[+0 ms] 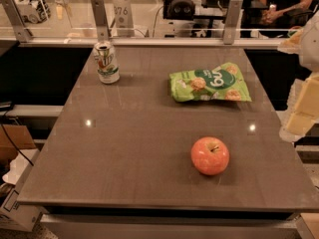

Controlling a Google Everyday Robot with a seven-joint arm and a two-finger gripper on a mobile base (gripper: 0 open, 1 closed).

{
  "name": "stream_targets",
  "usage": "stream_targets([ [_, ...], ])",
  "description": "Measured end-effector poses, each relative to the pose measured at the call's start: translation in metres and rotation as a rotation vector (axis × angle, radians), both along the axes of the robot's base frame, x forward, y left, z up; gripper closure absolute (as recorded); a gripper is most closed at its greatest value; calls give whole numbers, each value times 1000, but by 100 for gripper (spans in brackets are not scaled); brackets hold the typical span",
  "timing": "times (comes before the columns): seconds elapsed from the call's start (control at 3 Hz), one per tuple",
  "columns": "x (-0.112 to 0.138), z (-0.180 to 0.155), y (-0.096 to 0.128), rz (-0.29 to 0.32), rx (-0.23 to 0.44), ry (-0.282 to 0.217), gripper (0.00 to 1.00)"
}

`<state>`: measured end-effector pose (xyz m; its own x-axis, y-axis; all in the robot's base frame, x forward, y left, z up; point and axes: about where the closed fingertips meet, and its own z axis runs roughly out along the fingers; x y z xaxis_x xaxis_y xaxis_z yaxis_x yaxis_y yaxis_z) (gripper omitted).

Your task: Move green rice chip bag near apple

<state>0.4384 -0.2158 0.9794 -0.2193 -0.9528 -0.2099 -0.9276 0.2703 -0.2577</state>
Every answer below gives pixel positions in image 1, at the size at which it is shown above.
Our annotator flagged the white cardboard box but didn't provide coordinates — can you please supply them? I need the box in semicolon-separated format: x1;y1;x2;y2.
0;149;40;232

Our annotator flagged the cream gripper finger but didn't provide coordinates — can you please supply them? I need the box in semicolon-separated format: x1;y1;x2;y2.
286;73;319;135

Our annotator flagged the left metal bracket post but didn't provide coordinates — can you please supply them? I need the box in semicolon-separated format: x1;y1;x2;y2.
0;0;33;43

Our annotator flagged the white green soda can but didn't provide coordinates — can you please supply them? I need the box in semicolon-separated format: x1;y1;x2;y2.
93;41;120;84

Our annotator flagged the red apple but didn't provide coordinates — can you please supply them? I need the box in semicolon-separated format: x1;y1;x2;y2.
190;136;229;175

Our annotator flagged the black cable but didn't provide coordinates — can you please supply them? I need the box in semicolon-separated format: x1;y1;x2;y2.
0;110;35;167

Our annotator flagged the white numbered pillar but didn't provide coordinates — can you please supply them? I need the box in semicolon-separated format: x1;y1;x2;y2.
113;0;135;37

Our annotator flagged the metal rail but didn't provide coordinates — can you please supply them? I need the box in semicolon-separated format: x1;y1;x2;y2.
20;38;282;50

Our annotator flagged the right metal bracket post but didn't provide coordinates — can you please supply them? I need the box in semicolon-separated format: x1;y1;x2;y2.
223;0;243;45

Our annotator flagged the green rice chip bag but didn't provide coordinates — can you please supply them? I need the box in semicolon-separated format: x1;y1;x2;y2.
169;62;251;103

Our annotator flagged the metal bracket post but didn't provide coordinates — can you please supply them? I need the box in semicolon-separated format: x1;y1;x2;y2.
0;0;33;43
223;0;243;45
91;0;110;42

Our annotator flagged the middle metal bracket post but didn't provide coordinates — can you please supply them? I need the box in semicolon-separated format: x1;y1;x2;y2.
91;0;110;42

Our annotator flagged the person in black shirt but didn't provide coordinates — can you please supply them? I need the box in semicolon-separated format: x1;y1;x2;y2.
259;0;313;38

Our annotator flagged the black camera device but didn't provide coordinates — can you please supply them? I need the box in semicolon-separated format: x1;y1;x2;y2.
162;0;195;21

